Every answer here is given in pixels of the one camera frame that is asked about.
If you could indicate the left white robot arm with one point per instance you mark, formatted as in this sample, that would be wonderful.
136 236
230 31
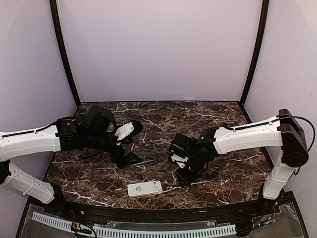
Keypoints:
97 130

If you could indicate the white remote control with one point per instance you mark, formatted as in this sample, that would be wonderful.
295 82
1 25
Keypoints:
144 188

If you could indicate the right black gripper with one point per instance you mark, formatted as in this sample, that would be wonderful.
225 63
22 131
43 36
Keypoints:
186 179

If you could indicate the left black frame post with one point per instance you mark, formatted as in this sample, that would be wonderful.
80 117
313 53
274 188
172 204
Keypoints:
62 52

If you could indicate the black front rail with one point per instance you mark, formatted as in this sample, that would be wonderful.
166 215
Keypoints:
239 212

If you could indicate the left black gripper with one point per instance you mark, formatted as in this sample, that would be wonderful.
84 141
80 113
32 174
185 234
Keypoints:
124 162

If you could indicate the black frame post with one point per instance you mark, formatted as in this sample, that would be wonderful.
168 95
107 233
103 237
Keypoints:
256 51
62 52

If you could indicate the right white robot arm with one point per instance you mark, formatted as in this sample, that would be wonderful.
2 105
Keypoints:
283 131

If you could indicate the small circuit board with wires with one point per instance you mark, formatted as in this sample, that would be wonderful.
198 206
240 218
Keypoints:
77 228

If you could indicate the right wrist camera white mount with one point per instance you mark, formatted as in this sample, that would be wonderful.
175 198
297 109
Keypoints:
181 162

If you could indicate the right black frame post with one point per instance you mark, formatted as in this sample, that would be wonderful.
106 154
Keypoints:
256 51

